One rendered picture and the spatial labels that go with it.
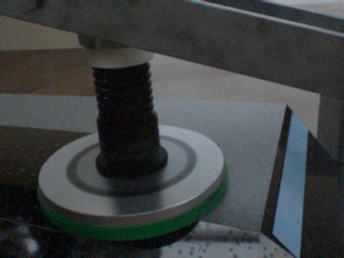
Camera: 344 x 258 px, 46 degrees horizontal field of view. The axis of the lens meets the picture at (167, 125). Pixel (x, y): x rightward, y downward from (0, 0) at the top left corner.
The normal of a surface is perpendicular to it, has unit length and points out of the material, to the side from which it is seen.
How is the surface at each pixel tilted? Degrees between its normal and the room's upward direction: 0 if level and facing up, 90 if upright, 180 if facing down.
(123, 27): 90
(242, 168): 0
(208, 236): 45
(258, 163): 0
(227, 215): 0
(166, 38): 90
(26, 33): 90
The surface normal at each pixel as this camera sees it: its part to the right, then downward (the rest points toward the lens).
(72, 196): -0.07, -0.92
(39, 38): -0.16, 0.40
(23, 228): -0.31, -0.38
